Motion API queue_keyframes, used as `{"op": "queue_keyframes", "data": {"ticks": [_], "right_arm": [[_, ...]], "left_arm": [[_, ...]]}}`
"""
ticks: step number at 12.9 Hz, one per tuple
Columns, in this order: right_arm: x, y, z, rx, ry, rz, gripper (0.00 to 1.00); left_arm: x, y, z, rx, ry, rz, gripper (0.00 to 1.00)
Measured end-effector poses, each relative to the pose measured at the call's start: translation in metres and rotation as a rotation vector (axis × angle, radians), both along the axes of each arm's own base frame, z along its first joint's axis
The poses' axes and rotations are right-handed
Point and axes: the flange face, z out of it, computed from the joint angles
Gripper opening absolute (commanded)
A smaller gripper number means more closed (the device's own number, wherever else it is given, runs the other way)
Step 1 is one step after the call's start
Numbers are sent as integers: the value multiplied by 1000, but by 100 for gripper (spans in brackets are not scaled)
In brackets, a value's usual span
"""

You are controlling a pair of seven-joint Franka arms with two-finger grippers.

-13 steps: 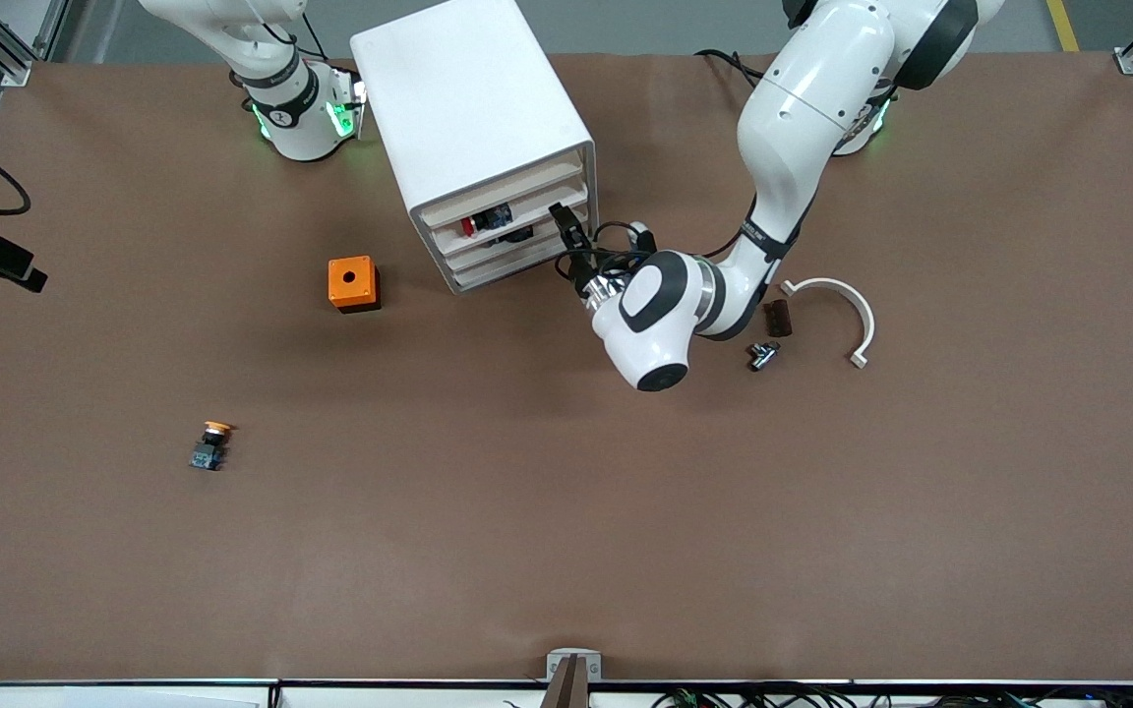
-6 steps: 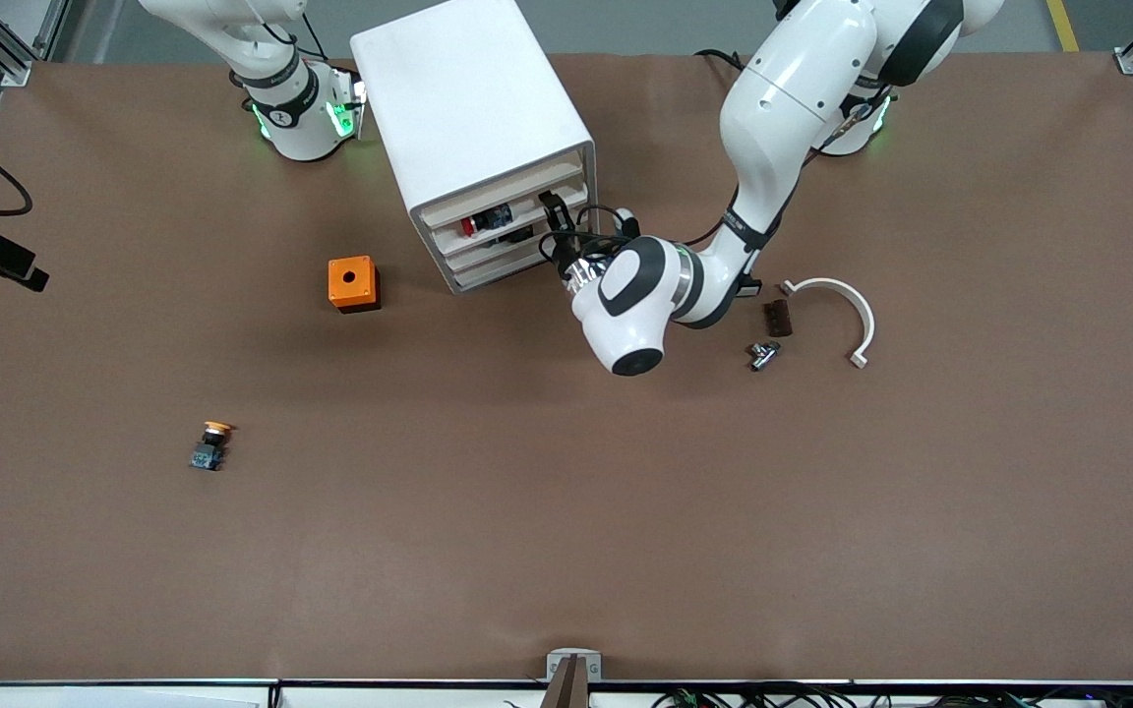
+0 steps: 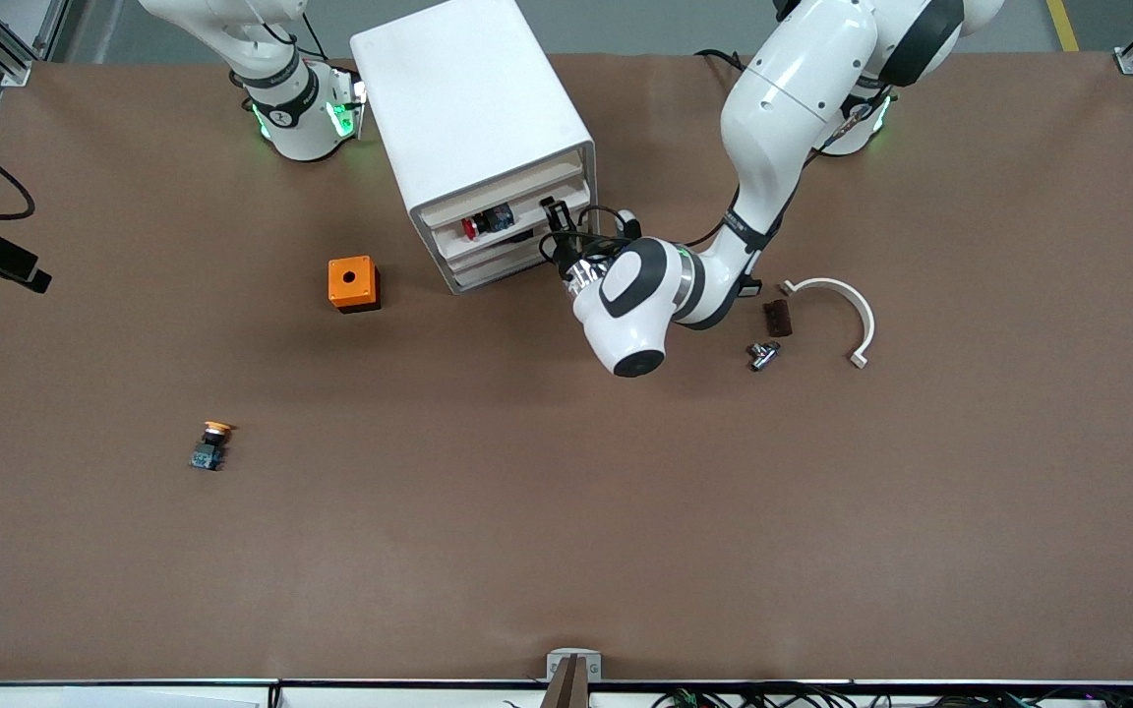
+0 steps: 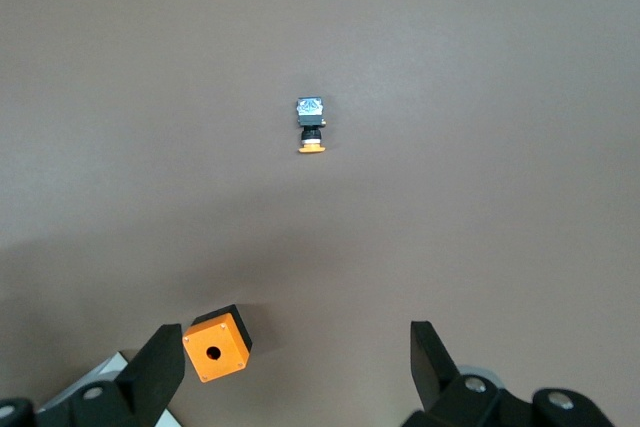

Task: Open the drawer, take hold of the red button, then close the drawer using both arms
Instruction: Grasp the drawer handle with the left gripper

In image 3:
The small black part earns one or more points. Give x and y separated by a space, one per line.
519 237

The small brown block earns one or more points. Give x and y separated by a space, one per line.
778 319

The orange push button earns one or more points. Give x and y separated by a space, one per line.
209 447

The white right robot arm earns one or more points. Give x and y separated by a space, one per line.
301 128

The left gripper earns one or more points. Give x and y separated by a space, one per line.
565 250

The white table edge rail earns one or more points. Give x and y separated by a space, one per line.
85 696

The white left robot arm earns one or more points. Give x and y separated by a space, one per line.
783 98

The orange box with hole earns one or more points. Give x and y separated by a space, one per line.
348 290

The white curved bracket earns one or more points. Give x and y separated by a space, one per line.
864 315

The grey mount bracket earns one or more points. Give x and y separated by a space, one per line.
573 669

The red push button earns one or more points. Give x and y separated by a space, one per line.
490 220

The black white-capped button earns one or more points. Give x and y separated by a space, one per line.
751 288

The silver metal fitting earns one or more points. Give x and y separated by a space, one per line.
763 356

